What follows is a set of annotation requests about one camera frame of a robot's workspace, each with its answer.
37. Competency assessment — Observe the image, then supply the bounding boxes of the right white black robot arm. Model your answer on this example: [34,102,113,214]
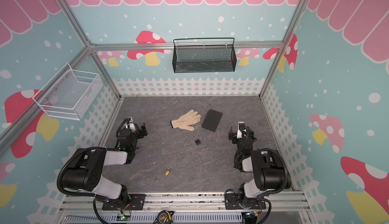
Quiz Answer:
[224,122,292,210]

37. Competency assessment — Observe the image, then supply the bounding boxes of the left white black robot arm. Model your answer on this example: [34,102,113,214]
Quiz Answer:
[56,118,147,210]

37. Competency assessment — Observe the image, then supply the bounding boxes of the metal hex key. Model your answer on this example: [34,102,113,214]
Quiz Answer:
[200,104,213,122]

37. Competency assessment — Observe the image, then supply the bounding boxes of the flat black box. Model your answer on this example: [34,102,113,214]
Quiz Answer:
[201,109,223,132]

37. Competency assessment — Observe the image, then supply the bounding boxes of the brass padlock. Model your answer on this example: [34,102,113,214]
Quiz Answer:
[164,168,171,176]

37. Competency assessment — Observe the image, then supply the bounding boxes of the beige knit work glove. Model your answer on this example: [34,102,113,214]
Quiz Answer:
[171,109,201,131]

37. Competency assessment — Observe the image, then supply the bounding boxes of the green circuit board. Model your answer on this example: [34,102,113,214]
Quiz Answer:
[116,213,131,222]

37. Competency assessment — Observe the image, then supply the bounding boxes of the yellow black tape measure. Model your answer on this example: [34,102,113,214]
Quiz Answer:
[154,210,174,224]

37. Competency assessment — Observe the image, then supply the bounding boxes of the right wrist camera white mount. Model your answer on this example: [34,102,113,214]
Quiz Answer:
[237,122,246,139]

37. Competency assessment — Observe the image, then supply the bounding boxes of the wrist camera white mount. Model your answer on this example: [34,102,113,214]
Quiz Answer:
[124,117,136,132]
[237,122,246,139]

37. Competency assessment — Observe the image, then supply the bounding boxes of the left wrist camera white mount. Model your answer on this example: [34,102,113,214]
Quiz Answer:
[124,117,136,132]

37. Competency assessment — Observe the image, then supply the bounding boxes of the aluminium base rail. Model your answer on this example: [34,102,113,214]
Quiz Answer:
[58,191,310,215]

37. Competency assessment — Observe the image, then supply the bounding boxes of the white mesh wall basket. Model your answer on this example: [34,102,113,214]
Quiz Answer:
[32,64,103,121]

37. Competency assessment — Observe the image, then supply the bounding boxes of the black mesh wall basket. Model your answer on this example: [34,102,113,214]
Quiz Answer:
[172,38,237,73]

